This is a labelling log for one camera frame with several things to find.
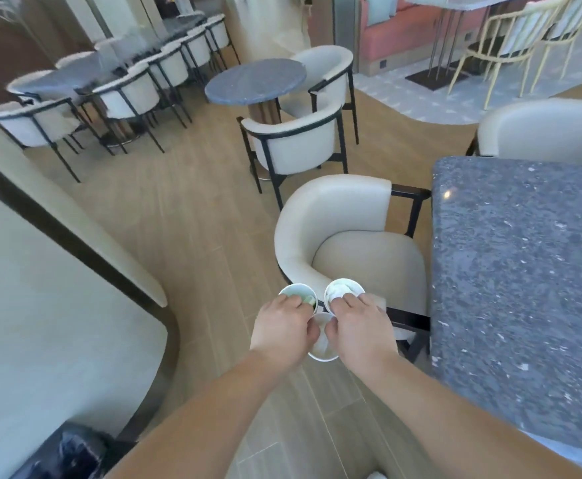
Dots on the person's right hand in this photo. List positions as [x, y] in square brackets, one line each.
[363, 334]

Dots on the person's left hand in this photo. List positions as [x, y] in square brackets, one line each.
[278, 331]

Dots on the person's right thumb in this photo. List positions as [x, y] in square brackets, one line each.
[330, 333]

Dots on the person's left thumb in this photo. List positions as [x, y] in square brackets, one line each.
[313, 333]

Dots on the white paper cup with napkin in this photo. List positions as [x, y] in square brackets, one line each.
[331, 295]

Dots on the white paper cup green inside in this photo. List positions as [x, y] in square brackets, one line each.
[291, 292]

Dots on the person's left forearm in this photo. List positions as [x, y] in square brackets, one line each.
[196, 424]

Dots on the person's right forearm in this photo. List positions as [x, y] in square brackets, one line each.
[450, 424]

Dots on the crumpled white napkin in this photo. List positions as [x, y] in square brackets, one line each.
[340, 288]

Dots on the person's white shoe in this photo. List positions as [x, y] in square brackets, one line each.
[376, 475]

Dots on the grey speckled stone table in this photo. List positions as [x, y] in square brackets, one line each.
[520, 294]

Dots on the round grey stone table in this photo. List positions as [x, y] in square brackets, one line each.
[256, 79]

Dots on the curved white counter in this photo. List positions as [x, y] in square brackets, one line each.
[46, 304]

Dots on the black bin bag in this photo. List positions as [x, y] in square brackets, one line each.
[66, 456]

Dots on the pink upholstered bench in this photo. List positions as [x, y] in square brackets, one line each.
[400, 39]

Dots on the group of white dining chairs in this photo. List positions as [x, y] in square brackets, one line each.
[126, 92]

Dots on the pale blue cushion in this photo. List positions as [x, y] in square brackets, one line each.
[380, 7]

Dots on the yellow metal chair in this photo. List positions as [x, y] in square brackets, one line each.
[577, 24]
[510, 39]

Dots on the long grey dining table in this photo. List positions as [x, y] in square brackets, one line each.
[86, 69]

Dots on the white marble table metal legs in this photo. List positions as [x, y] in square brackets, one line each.
[463, 0]

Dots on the white armchair black frame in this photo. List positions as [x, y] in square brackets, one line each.
[545, 132]
[296, 144]
[340, 229]
[323, 69]

